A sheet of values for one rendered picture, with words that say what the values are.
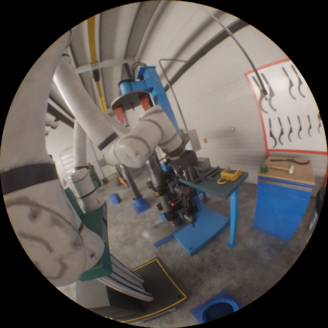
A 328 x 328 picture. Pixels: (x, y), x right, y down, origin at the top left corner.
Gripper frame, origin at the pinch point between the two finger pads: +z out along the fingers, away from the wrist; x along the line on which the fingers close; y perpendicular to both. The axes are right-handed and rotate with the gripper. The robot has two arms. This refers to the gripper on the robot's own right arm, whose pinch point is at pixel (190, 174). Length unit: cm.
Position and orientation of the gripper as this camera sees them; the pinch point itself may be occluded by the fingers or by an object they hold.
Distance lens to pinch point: 52.7
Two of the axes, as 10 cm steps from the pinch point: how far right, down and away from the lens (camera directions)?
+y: -5.7, 7.3, -3.8
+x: 6.3, 0.9, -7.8
